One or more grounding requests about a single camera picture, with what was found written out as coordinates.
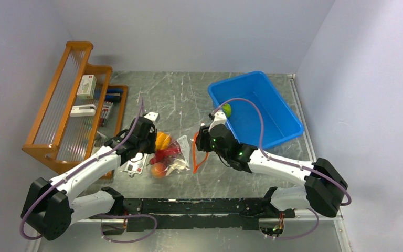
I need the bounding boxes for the red fake chili pepper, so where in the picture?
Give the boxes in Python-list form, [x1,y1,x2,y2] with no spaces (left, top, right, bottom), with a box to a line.
[149,147,181,165]

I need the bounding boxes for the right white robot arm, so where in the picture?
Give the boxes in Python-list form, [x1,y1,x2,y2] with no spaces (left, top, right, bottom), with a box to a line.
[195,124,348,217]

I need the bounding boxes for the fake mushroom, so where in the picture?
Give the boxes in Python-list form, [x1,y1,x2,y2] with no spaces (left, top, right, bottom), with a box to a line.
[166,158,189,175]

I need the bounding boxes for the white blister pack card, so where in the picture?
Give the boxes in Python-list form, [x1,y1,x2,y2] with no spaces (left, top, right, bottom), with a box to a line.
[122,153,148,178]

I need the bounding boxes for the fake peach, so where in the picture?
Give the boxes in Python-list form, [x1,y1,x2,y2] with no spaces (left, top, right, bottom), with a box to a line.
[151,162,167,178]

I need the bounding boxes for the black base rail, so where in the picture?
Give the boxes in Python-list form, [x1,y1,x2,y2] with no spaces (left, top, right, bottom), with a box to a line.
[118,196,296,232]

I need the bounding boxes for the blue plastic bin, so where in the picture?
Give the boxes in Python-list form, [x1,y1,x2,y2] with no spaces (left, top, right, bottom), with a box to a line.
[207,71,304,150]

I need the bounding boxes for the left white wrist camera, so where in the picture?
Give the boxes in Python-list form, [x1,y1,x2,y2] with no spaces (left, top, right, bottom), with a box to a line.
[143,112,160,124]

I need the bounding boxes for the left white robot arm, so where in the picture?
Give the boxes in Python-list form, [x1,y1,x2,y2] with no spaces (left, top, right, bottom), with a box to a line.
[19,112,160,240]

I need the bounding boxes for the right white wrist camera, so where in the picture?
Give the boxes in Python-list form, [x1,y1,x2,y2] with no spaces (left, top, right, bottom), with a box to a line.
[209,110,227,130]

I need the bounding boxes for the green fake fruit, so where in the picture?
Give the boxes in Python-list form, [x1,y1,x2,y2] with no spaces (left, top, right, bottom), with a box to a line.
[222,103,232,118]

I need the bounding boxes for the white flat device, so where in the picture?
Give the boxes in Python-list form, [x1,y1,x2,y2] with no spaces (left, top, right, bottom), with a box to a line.
[70,104,97,117]

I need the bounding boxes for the white box with red label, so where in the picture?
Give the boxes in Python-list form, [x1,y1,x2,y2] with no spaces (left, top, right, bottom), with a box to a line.
[77,75,97,100]

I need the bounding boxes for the orange wooden rack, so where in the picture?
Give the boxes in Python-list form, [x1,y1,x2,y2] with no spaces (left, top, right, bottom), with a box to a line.
[22,41,129,174]

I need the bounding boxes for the blue marker pens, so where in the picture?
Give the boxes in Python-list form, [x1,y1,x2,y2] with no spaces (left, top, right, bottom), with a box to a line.
[104,88,124,103]

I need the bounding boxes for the yellow fake bell pepper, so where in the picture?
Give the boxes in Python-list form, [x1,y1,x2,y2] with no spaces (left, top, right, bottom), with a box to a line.
[155,132,172,151]

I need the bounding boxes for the clear zip top bag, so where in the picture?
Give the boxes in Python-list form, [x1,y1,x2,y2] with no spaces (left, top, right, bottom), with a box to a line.
[147,132,209,179]

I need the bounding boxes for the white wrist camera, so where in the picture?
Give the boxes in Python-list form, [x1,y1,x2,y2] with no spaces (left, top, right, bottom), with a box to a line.
[209,110,227,130]
[143,112,160,124]

